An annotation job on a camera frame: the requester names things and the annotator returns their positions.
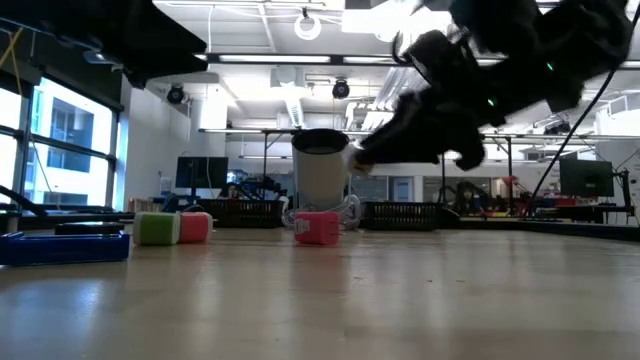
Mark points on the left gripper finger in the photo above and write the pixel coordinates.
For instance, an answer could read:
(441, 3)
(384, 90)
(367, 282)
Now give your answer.
(160, 64)
(150, 25)

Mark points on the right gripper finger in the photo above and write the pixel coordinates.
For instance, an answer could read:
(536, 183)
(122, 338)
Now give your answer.
(430, 152)
(405, 125)

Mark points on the pink wall charger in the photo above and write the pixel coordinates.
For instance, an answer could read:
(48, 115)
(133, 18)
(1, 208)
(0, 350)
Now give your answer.
(315, 227)

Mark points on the green and white charger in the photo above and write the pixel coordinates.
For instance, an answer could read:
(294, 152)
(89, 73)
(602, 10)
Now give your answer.
(156, 229)

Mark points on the pink and white charger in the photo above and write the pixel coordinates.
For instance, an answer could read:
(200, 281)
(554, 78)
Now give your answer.
(197, 227)

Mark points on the black rectangular box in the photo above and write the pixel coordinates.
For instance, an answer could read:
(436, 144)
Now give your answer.
(90, 228)

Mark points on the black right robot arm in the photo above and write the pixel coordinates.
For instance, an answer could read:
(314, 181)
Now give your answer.
(575, 40)

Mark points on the black plastic basket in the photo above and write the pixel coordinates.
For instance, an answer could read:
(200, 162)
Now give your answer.
(400, 217)
(240, 215)

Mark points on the red robot equipment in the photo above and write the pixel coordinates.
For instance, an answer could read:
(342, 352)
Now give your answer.
(509, 182)

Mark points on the large glass window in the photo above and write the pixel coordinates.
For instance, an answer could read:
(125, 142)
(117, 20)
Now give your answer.
(70, 125)

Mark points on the white cylindrical air purifier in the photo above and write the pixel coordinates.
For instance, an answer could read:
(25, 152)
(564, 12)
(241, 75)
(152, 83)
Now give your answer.
(320, 180)

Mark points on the long ceiling light strip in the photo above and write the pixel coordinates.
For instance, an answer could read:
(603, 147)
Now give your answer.
(275, 58)

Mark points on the black computer monitor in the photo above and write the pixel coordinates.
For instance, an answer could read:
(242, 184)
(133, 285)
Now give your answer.
(200, 172)
(585, 177)

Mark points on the wooden crates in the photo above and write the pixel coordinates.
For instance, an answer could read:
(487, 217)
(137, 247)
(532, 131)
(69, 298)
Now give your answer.
(145, 206)

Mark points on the person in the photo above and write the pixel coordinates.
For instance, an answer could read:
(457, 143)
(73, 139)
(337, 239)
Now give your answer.
(232, 191)

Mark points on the black background desk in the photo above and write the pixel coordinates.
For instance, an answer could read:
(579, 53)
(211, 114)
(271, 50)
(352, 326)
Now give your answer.
(590, 212)

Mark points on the blue digital timer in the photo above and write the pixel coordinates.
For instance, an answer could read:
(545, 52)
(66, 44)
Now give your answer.
(60, 249)

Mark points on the black background rig frame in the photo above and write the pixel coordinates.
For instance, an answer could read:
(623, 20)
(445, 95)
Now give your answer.
(443, 180)

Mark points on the black ceiling camera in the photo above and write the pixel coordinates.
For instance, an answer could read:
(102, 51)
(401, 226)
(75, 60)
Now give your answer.
(176, 95)
(341, 90)

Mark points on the white ceiling duct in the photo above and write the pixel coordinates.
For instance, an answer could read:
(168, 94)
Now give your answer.
(296, 112)

